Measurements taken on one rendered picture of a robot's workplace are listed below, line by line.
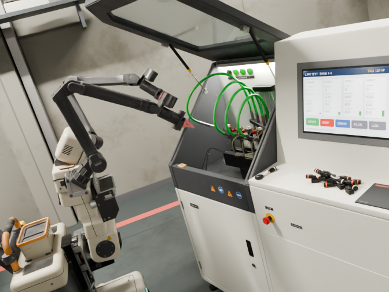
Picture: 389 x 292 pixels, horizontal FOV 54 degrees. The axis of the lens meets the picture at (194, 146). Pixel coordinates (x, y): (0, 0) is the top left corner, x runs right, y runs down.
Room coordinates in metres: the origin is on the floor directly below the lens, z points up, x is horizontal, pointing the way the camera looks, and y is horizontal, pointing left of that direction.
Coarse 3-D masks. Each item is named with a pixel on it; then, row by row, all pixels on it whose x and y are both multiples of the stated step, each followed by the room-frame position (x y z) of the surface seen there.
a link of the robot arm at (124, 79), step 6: (78, 78) 2.28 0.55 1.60; (84, 78) 2.29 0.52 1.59; (90, 78) 2.28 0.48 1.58; (96, 78) 2.27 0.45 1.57; (102, 78) 2.26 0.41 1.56; (108, 78) 2.25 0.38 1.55; (114, 78) 2.24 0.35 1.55; (120, 78) 2.23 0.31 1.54; (126, 78) 2.21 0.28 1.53; (96, 84) 2.26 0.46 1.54; (102, 84) 2.25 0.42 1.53; (108, 84) 2.24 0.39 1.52; (114, 84) 2.24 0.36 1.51; (120, 84) 2.23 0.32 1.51; (126, 84) 2.22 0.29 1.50; (132, 84) 2.25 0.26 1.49
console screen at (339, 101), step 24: (312, 72) 1.65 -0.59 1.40; (336, 72) 1.55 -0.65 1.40; (360, 72) 1.46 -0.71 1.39; (384, 72) 1.38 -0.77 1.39; (312, 96) 1.64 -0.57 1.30; (336, 96) 1.54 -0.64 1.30; (360, 96) 1.45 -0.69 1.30; (384, 96) 1.37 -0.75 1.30; (312, 120) 1.62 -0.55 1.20; (336, 120) 1.52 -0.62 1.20; (360, 120) 1.43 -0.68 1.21; (384, 120) 1.35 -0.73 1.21; (360, 144) 1.42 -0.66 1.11; (384, 144) 1.34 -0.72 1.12
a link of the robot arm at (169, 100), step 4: (164, 96) 1.83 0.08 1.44; (168, 96) 1.83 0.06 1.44; (172, 96) 1.83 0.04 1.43; (160, 100) 1.84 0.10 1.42; (164, 100) 1.82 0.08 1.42; (168, 100) 1.83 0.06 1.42; (172, 100) 1.83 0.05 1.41; (176, 100) 1.84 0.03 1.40; (160, 104) 1.82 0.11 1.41; (168, 104) 1.82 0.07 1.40; (172, 104) 1.83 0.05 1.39; (152, 108) 1.78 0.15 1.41; (156, 108) 1.79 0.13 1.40; (160, 108) 1.80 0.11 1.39; (156, 112) 1.79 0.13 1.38
